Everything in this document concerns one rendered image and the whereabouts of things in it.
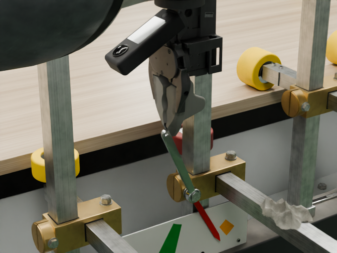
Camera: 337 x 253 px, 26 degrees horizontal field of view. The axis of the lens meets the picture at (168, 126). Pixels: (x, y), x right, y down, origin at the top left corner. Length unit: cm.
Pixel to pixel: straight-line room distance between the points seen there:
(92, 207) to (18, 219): 23
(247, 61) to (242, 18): 55
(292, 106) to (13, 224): 55
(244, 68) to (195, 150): 34
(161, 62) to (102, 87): 51
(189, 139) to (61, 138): 24
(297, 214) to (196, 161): 20
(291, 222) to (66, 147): 35
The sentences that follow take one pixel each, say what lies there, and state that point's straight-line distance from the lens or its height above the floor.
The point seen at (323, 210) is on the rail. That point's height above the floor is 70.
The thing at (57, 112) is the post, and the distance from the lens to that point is 106.
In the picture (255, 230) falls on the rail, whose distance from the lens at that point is 141.
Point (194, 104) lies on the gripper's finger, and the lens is 107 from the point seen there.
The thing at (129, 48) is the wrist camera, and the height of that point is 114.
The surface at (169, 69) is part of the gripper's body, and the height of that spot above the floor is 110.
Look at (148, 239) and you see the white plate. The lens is 123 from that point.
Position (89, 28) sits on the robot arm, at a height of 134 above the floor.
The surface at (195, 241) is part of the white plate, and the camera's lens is 130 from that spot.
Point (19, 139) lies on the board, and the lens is 132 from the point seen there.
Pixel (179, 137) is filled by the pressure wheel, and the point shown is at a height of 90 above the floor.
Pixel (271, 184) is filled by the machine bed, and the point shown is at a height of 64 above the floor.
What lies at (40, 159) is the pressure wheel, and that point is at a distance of 122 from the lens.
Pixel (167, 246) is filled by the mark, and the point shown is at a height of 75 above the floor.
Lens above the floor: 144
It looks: 24 degrees down
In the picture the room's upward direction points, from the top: straight up
